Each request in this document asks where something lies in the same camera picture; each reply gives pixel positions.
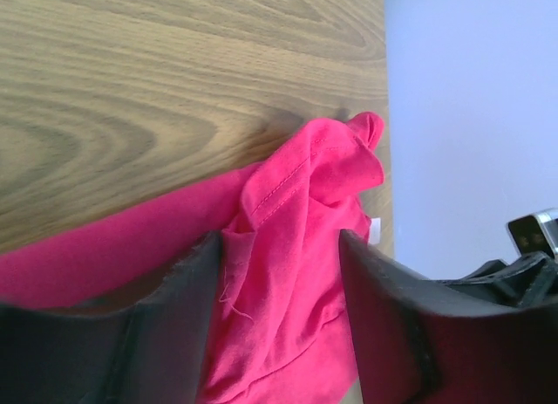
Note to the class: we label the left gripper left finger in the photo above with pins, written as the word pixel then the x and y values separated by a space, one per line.
pixel 148 350

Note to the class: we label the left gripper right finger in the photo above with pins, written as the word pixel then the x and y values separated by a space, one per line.
pixel 418 341

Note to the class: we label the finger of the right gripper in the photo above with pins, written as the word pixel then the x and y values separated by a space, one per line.
pixel 528 281

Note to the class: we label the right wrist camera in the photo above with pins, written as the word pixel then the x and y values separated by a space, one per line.
pixel 536 232

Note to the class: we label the pink t shirt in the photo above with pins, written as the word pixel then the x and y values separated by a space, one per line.
pixel 279 331

